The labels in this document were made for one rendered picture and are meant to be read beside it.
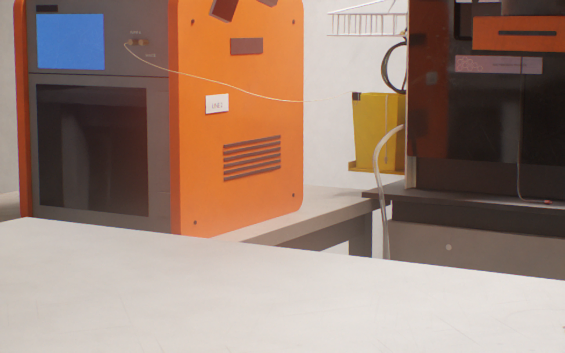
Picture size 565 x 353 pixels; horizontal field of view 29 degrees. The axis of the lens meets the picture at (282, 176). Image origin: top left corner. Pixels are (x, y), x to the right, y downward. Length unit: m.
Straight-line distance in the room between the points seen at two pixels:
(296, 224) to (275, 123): 0.20
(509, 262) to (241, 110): 0.60
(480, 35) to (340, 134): 2.19
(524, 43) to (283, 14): 0.78
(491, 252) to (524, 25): 0.84
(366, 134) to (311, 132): 1.34
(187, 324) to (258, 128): 1.35
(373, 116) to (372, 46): 1.25
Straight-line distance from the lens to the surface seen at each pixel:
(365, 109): 2.31
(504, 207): 2.11
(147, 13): 1.84
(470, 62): 2.19
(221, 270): 0.81
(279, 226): 2.00
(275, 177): 2.07
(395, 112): 2.28
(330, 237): 2.24
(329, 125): 3.62
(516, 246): 2.12
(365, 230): 2.38
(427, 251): 2.19
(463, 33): 2.20
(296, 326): 0.66
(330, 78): 3.60
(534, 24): 1.37
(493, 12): 2.11
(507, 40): 1.41
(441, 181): 2.26
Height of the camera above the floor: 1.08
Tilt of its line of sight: 8 degrees down
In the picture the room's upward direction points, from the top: straight up
